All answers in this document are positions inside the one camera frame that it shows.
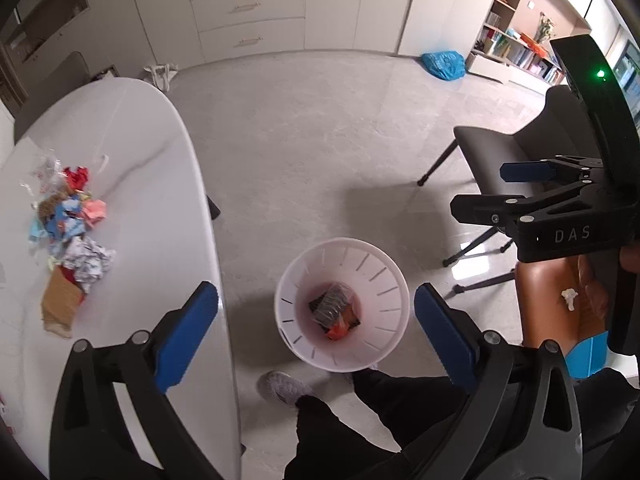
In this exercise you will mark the blue plastic bag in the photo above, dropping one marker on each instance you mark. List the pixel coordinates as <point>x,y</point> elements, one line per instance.
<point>444,64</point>

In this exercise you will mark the grey upholstered chair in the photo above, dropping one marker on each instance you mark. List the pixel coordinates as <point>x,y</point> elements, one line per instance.
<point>50,92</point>

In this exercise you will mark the orange wrapper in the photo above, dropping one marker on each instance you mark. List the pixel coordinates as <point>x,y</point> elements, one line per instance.
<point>345,329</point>

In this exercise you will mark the brown leather chair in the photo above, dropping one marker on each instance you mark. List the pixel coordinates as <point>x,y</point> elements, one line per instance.
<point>547,300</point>

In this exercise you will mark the pile of paper scraps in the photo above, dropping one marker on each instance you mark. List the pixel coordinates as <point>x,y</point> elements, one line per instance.
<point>85,257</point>

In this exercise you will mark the black chair with thin legs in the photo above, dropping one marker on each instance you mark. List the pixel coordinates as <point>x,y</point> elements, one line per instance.
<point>492,152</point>

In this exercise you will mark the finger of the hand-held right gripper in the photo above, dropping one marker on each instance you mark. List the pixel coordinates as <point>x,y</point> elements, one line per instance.
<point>480,209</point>
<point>522,172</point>

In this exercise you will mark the white tote bag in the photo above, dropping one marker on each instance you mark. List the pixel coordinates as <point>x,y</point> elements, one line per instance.
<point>161,75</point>

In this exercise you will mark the flower vase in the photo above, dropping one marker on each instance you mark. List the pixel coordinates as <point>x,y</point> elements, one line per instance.
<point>546,27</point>

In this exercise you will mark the blue box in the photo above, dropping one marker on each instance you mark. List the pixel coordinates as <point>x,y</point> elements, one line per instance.
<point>587,357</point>

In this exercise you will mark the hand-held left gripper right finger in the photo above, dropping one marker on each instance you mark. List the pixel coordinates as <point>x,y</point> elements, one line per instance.
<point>442,330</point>

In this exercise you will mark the open bookshelf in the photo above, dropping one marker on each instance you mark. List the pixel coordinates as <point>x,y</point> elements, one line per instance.
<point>510,25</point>

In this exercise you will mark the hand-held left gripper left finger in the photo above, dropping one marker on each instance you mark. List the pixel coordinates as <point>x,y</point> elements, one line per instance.
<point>187,330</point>

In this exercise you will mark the white drawer cabinet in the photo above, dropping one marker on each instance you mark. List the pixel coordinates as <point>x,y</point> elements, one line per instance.
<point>250,10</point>

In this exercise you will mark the trash inside bin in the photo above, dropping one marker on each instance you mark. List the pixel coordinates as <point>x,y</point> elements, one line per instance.
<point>330,305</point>

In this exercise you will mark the white crumpled tissue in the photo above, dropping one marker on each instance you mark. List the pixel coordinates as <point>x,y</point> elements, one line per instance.
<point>569,297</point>

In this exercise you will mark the white slotted waste basket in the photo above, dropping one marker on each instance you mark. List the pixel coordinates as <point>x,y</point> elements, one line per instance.
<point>372,272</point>

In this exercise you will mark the person's grey shoe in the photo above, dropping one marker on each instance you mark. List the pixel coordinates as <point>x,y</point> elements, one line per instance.
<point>282,387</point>

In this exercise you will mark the wall shelf niche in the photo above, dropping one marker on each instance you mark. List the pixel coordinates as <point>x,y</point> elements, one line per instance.
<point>50,15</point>

